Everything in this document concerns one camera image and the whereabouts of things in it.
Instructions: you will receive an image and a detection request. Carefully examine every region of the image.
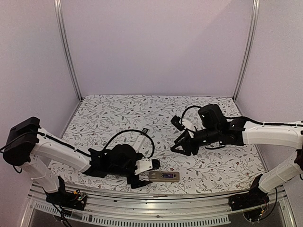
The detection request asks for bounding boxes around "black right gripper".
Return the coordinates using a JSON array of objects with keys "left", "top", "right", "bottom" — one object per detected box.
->
[{"left": 169, "top": 127, "right": 220, "bottom": 157}]

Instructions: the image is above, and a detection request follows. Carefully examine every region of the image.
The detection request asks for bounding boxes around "white air conditioner remote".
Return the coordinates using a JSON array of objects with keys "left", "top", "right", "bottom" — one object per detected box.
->
[{"left": 148, "top": 171, "right": 180, "bottom": 182}]

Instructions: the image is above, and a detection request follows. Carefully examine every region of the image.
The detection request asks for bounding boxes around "black battery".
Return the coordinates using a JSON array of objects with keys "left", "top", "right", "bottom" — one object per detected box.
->
[{"left": 161, "top": 173, "right": 174, "bottom": 178}]

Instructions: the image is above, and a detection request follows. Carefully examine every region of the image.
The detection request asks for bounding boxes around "long white remote control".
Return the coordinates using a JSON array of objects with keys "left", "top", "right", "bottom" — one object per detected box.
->
[{"left": 134, "top": 128, "right": 149, "bottom": 152}]

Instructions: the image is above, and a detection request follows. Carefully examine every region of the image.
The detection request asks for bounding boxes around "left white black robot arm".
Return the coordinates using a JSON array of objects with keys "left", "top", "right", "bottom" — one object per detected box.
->
[{"left": 0, "top": 117, "right": 160, "bottom": 205}]

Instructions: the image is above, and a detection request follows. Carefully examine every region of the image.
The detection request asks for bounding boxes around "floral patterned table mat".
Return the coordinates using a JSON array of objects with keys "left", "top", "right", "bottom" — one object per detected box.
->
[{"left": 62, "top": 95, "right": 265, "bottom": 194}]

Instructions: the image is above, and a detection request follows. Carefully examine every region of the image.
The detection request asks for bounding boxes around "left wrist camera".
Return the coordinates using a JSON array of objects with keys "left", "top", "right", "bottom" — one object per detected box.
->
[{"left": 134, "top": 158, "right": 160, "bottom": 175}]

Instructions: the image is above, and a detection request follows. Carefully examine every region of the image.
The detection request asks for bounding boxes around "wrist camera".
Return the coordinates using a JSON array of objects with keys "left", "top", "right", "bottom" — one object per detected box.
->
[
  {"left": 170, "top": 116, "right": 197, "bottom": 132},
  {"left": 134, "top": 158, "right": 160, "bottom": 175}
]

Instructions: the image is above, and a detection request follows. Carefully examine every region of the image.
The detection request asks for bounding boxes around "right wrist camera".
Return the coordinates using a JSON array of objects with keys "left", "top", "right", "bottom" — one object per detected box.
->
[{"left": 170, "top": 116, "right": 197, "bottom": 132}]

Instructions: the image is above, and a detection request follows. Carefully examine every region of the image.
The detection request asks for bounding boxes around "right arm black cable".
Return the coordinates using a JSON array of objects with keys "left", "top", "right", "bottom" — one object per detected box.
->
[{"left": 181, "top": 105, "right": 202, "bottom": 123}]

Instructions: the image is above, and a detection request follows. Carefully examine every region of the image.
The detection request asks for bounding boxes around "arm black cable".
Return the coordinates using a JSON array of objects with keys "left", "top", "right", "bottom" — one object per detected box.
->
[
  {"left": 104, "top": 129, "right": 156, "bottom": 159},
  {"left": 181, "top": 105, "right": 202, "bottom": 123}
]

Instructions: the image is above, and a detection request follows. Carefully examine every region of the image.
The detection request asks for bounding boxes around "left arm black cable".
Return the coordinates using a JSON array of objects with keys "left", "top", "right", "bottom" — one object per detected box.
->
[{"left": 104, "top": 129, "right": 156, "bottom": 159}]

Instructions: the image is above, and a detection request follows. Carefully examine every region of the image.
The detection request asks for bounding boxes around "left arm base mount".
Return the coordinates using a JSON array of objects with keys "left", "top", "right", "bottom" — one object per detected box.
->
[{"left": 45, "top": 176, "right": 87, "bottom": 211}]

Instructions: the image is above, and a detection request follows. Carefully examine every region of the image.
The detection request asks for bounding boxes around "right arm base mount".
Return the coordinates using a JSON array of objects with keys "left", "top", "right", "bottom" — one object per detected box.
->
[{"left": 228, "top": 186, "right": 269, "bottom": 211}]

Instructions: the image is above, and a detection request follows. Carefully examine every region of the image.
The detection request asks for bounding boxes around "right aluminium frame post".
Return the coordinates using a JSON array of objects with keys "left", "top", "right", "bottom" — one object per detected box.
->
[{"left": 232, "top": 0, "right": 260, "bottom": 103}]

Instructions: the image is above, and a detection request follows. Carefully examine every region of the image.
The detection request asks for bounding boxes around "aluminium frame post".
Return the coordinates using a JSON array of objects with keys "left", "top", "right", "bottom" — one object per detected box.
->
[
  {"left": 54, "top": 0, "right": 82, "bottom": 100},
  {"left": 232, "top": 0, "right": 260, "bottom": 103}
]

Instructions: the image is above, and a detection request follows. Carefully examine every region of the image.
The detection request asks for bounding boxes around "left aluminium frame post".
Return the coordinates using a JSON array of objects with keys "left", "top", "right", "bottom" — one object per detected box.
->
[{"left": 54, "top": 0, "right": 82, "bottom": 100}]

